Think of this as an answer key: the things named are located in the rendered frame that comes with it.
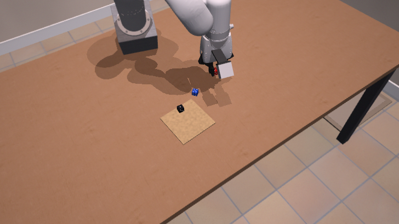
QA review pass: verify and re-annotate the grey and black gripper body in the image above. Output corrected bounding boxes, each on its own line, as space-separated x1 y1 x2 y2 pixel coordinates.
200 32 232 63

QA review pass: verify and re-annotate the blue die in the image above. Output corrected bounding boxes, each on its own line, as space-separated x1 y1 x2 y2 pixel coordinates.
192 88 198 96

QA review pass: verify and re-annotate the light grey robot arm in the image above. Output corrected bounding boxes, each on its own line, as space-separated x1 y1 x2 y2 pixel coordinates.
114 0 234 79

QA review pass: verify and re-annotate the black die with white pips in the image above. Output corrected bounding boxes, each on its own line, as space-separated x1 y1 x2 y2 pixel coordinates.
177 104 184 113

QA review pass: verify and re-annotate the tan mat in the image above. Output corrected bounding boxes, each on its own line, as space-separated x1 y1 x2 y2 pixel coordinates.
160 99 216 145

